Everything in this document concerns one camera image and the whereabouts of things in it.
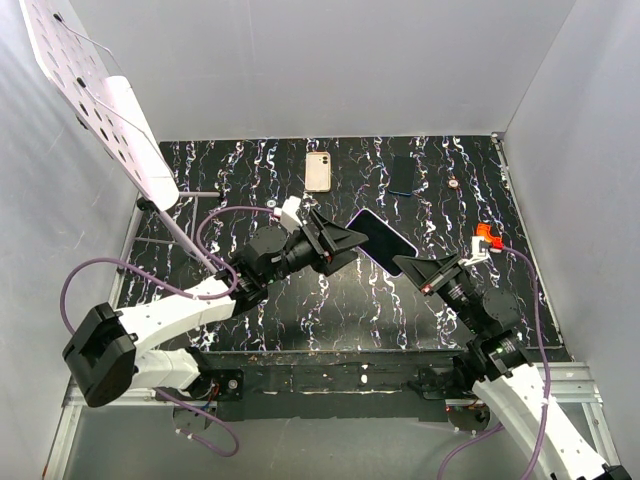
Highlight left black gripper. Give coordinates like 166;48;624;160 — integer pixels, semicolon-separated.
262;210;367;287

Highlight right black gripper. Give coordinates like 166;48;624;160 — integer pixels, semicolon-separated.
393;251;484;334

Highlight cream phone case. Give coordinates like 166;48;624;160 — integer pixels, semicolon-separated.
304;152;332;193

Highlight dark blue phone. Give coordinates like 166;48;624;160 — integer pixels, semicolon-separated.
387;155;417;196

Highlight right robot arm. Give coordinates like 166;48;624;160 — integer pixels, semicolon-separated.
394;254;630;479

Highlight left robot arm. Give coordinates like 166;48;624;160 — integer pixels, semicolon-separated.
62;207;368;407

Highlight orange plastic clip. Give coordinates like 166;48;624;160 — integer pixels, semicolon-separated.
476;223;495;242

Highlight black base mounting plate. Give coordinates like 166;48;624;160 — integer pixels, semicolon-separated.
188;349;494;432

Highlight white perforated music stand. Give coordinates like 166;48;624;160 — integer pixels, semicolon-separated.
19;1;222;278

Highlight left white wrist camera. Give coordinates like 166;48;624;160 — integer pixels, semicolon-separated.
273;196;303;233

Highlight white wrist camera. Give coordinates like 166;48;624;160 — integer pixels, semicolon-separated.
459;235;504;267
273;196;303;233

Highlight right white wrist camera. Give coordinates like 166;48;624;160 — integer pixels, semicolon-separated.
459;235;504;267

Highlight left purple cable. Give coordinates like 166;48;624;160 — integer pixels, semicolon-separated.
59;204;279;334

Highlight aluminium frame rail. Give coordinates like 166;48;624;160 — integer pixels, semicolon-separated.
42;384;166;480

